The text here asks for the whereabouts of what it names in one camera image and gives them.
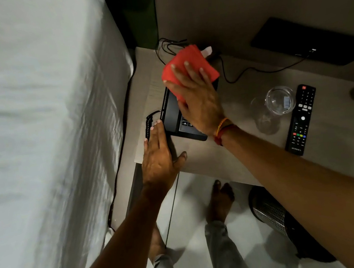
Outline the person's left hand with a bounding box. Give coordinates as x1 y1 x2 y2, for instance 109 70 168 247
134 117 192 195

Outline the clear drinking glass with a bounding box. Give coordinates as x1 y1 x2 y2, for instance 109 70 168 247
249 84 301 137

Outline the thin black cable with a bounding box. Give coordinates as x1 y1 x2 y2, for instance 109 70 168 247
217 44 317 85

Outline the person's left forearm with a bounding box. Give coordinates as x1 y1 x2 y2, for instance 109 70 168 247
47 178 190 268

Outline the black flat set-top box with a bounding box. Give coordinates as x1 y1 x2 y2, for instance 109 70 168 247
247 6 354 78

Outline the looped black cable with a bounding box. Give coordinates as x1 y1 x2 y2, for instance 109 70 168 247
154 34 192 66

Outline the person's left leg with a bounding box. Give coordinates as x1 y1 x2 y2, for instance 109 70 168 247
139 221 176 268

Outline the person's right hand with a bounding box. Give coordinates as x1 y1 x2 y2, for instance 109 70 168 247
160 56 229 143

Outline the person's right forearm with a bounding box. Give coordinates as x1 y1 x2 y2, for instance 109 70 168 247
217 109 354 268

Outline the red cleaning cloth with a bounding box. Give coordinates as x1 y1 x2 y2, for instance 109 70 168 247
158 41 223 105

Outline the person's leg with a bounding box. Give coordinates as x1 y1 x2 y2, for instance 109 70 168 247
198 177 254 268
139 221 176 268

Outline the perforated metal waste bin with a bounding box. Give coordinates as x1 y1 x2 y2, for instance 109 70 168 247
246 176 338 268

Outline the black remote control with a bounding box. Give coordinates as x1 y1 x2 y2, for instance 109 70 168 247
277 83 325 158

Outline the person's right leg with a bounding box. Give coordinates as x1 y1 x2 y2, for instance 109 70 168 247
198 177 254 268

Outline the black desk telephone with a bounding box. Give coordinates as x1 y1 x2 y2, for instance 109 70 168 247
156 78 227 147

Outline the bed with white sheet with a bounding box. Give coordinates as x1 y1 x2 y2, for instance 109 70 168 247
0 0 161 268

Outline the orange red thread wristband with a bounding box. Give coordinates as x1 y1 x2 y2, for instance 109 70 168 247
211 115 240 147

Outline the black coiled telephone cord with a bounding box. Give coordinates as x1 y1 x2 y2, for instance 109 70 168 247
142 109 167 141

